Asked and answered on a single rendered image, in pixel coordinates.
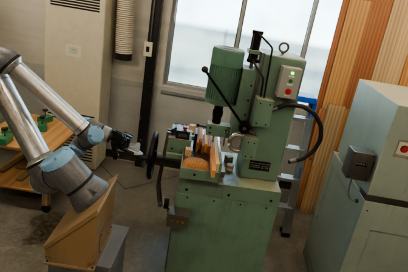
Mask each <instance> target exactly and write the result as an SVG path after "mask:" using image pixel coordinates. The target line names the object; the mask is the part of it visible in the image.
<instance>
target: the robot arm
mask: <svg viewBox="0 0 408 272"><path fill-rule="evenodd" d="M11 77H12V78H13V79H14V80H15V81H16V82H17V83H18V84H19V85H20V86H22V87H23V88H24V89H25V90H26V91H27V92H28V93H29V94H30V95H32V96H33V97H34V98H35V99H36V100H38V101H39V102H40V103H41V104H42V105H43V106H44V107H45V108H46V109H47V110H49V111H50V112H51V113H52V114H54V116H56V118H57V119H59V120H60V121H61V122H62V123H63V124H65V125H66V126H67V127H68V128H69V129H70V130H71V131H72V132H73V133H74V134H75V136H74V138H73V140H72V141H71V143H70V144H69V147H68V146H63V147H61V148H59V149H57V150H56V151H55V152H53V151H51V150H50V149H49V147H48V145H47V143H46V141H45V140H44V138H43V136H42V134H41V133H40V131H39V129H38V127H37V125H36V123H35V122H34V120H33V118H32V116H31V114H30V112H29V110H28V109H27V107H26V105H25V103H24V102H23V100H22V98H21V96H20V94H19V92H18V90H17V89H16V87H15V85H14V83H13V81H12V79H11ZM0 112H1V114H2V116H3V117H4V119H5V121H6V123H7V124H8V126H9V128H10V130H11V132H12V134H13V135H14V137H15V139H16V141H17V142H18V144H19V147H20V148H21V150H22V152H23V153H24V155H25V157H26V159H27V161H28V164H27V166H26V168H27V170H28V172H29V174H30V177H29V183H30V186H31V187H32V189H33V190H34V191H35V192H37V193H38V194H43V195H47V194H53V193H56V192H57V191H60V190H62V192H63V193H65V195H66V196H68V198H69V199H70V202H71V204H72V207H73V210H74V211H75V212H76V213H81V212H83V211H85V210H86V209H88V208H89V207H90V206H92V205H93V204H94V203H95V202H96V201H97V200H98V199H99V198H100V197H101V196H102V195H103V194H104V193H105V192H106V190H107V189H108V187H109V184H108V182H107V181H105V180H103V179H102V178H100V177H98V176H96V175H95V174H94V173H93V172H92V171H91V170H90V169H89V168H88V167H87V166H86V165H85V164H84V162H83V161H82V160H81V159H80V158H79V157H82V156H83V155H84V154H85V152H86V151H87V150H88V149H90V148H92V147H94V146H95V145H98V144H99V143H101V142H103V143H105V142H109V141H110V140H111V148H112V158H113V160H117V159H118V157H119V153H118V149H120V150H121V151H124V152H125V153H128V154H132V155H143V153H142V152H141V151H140V143H139V142H138V143H136V144H133V143H130V142H131V139H132V136H133V135H131V134H129V133H127V132H125V131H124V132H123V133H121V132H119V131H117V130H116V128H114V129H113V130H112V128H110V127H108V126H106V125H104V124H102V123H99V122H97V121H95V120H93V119H92V118H89V117H84V118H83V117H82V116H81V115H80V114H79V113H78V112H77V111H76V110H75V109H74V108H73V107H71V106H70V105H69V104H68V103H67V102H66V101H65V100H63V99H62V98H61V97H60V96H59V95H58V94H57V93H56V92H55V91H54V90H53V89H52V88H51V87H49V86H48V85H47V84H46V83H45V82H44V81H43V80H42V79H41V78H40V77H39V76H38V75H37V74H35V73H34V72H33V71H32V70H31V69H30V68H29V67H27V66H26V65H25V64H24V63H23V61H22V56H21V55H20V54H19V53H17V52H16V51H14V50H13V49H11V48H9V47H6V46H3V45H0ZM78 156H79V157H78Z"/></svg>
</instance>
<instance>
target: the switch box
mask: <svg viewBox="0 0 408 272"><path fill-rule="evenodd" d="M292 71H293V72H294V75H291V74H290V73H291V72H292ZM302 71H303V70H302V69H301V68H300V67H293V66H286V65H281V68H280V73H279V78H278V81H277V86H276V91H275V95H276V96H277V97H281V98H288V99H292V100H295V99H296V95H297V92H298V87H299V83H300V80H301V76H302ZM289 75H291V76H294V78H292V77H288V76H289ZM290 78H291V79H293V82H292V83H289V82H288V80H289V79H290ZM287 83H288V84H292V86H289V85H287ZM286 89H291V94H289V95H290V96H289V97H287V96H284V94H286V93H285V90H286ZM286 95H287V94H286Z"/></svg>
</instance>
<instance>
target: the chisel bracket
mask: <svg viewBox="0 0 408 272"><path fill-rule="evenodd" d="M230 129H231V126H230V123H224V122H220V124H215V123H213V122H212V121H211V120H207V124H206V135H211V136H212V137H215V136H216V137H224V131H225V130H227V131H228V133H227V135H226V138H229V135H230Z"/></svg>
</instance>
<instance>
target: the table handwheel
mask: <svg viewBox="0 0 408 272"><path fill-rule="evenodd" d="M157 147H158V132H157V131H155V132H154V133H153V135H152V139H151V145H150V148H149V153H148V163H147V170H146V177H147V179H151V178H152V175H153V171H154V166H155V160H156V159H163V158H164V159H165V160H171V161H176V162H182V160H179V159H174V158H166V156H165V157H164V156H163V154H162V153H158V152H157Z"/></svg>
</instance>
